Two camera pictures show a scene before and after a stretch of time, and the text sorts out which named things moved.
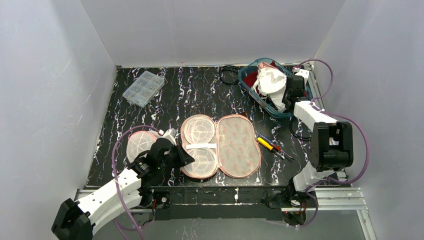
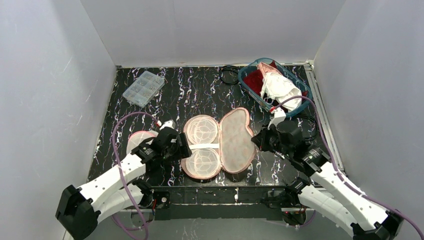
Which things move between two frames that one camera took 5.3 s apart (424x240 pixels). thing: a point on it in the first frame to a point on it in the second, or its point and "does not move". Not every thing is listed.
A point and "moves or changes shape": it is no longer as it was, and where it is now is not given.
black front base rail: (216, 203) does not move
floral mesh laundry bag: (228, 143) moves or changes shape
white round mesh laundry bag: (139, 142) does not move
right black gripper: (288, 98) to (261, 141)
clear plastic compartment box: (141, 91) does not move
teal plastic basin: (265, 79) does not move
